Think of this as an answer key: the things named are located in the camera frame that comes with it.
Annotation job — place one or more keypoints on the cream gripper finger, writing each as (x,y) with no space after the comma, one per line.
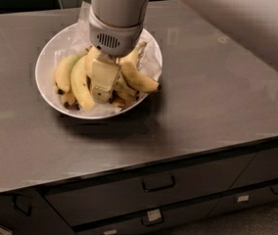
(105,73)

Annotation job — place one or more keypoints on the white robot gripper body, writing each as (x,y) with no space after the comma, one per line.
(117,39)

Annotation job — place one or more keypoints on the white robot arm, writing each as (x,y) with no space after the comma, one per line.
(251,23)

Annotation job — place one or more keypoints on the long left-centre yellow banana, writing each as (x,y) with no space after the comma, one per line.
(79,85)

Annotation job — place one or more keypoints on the white paper bowl liner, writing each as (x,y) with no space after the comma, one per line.
(72,77)

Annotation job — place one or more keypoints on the small bottom-left banana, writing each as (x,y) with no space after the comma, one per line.
(68,100)

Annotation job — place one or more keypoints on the white ceramic bowl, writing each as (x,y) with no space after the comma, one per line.
(47,66)

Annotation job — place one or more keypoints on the upper middle drawer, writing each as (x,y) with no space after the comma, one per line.
(80,203)

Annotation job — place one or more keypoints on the left cabinet door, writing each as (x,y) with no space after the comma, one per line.
(27,213)

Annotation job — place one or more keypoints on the lower middle drawer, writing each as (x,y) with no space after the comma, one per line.
(148,221)

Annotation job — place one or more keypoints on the right cabinet drawer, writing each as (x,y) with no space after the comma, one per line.
(258,184)

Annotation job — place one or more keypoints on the black drawer handle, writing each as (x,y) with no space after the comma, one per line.
(158,183)

